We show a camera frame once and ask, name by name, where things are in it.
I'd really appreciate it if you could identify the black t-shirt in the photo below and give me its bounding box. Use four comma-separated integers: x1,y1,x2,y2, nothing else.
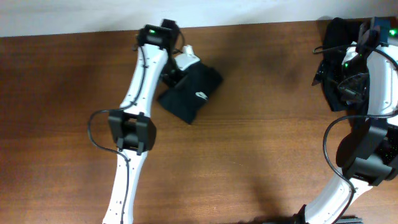
157,62,223,124

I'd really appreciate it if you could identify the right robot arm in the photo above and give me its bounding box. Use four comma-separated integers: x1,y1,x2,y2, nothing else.
292,17,397,224

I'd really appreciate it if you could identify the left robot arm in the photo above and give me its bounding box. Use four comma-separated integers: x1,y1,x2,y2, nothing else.
103,19,185,224

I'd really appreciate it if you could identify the pile of black clothes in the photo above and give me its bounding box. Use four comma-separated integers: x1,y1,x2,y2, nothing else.
320,17,397,151

